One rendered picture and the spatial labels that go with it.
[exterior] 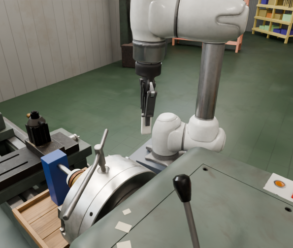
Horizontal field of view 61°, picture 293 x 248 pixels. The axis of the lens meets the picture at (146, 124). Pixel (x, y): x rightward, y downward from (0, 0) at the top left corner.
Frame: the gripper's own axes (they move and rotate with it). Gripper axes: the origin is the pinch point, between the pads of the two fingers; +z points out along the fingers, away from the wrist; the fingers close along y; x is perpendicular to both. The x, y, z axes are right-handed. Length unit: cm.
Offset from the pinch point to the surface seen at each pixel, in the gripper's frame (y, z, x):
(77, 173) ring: 2.9, 19.0, 23.3
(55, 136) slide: 56, 33, 37
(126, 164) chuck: -10.2, 7.4, 8.0
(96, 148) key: -13.4, -1.3, 16.4
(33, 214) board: 11, 43, 43
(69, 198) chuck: -15.3, 12.7, 24.7
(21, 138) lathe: 78, 45, 60
